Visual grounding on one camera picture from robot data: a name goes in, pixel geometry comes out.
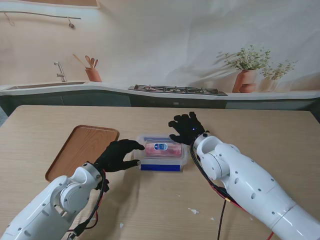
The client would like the brown wooden tray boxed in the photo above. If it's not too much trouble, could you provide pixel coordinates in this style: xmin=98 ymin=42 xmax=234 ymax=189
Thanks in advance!
xmin=44 ymin=124 xmax=120 ymax=183

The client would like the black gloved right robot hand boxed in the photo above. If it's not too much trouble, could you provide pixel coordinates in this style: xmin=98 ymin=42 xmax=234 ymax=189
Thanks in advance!
xmin=167 ymin=111 xmax=210 ymax=146

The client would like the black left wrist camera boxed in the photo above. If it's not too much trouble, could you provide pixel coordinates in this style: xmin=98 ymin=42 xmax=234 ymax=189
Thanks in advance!
xmin=101 ymin=174 xmax=111 ymax=195

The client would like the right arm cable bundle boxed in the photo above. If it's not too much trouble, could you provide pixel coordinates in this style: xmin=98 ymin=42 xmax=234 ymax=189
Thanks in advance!
xmin=189 ymin=143 xmax=276 ymax=240

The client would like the clear lid with blue label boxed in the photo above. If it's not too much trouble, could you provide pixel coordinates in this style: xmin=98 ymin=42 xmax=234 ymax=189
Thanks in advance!
xmin=136 ymin=134 xmax=188 ymax=161

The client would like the printed kitchen backdrop cloth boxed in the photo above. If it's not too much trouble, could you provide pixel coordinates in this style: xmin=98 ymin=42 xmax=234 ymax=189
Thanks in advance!
xmin=0 ymin=0 xmax=320 ymax=112

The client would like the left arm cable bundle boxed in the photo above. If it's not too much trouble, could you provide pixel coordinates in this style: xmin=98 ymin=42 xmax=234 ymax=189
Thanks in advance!
xmin=67 ymin=169 xmax=111 ymax=238

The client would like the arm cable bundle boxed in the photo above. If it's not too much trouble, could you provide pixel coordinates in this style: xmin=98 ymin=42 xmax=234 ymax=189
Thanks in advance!
xmin=189 ymin=143 xmax=276 ymax=240
xmin=67 ymin=169 xmax=111 ymax=238

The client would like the clear plastic container blue tape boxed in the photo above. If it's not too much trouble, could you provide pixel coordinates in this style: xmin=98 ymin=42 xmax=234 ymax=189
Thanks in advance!
xmin=136 ymin=134 xmax=189 ymax=173

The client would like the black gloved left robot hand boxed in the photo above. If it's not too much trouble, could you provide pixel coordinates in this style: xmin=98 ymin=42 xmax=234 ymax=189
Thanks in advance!
xmin=94 ymin=139 xmax=146 ymax=173

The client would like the raw bacon slices stack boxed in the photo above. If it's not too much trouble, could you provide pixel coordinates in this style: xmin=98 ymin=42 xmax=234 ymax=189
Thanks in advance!
xmin=144 ymin=142 xmax=181 ymax=158

